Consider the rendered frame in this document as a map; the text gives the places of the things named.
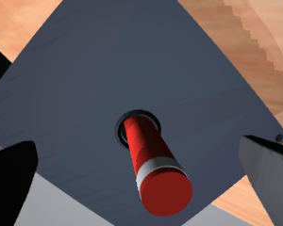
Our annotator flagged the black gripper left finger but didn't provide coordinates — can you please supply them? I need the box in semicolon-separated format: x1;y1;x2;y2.
0;140;39;226

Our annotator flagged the blue-grey square plate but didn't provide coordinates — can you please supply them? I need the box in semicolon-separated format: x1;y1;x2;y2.
0;0;283;226

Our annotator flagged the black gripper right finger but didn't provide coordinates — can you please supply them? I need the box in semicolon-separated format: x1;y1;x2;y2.
239;136;283;226

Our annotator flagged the red peg with white band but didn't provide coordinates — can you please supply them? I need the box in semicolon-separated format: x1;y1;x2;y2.
124;116;193;216

